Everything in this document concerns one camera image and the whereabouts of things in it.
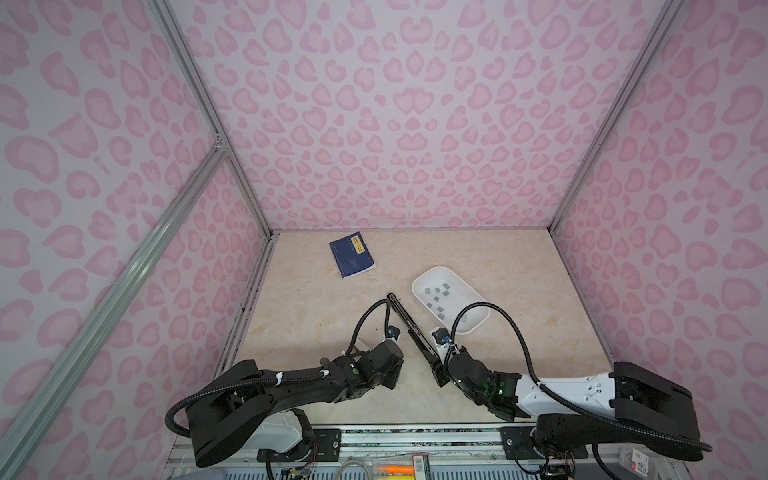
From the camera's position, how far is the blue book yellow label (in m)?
1.09

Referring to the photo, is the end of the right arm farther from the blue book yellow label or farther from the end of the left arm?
the blue book yellow label

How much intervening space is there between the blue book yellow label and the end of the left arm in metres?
0.43

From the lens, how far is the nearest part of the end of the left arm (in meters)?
0.60

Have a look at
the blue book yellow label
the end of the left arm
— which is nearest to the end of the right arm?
the end of the left arm
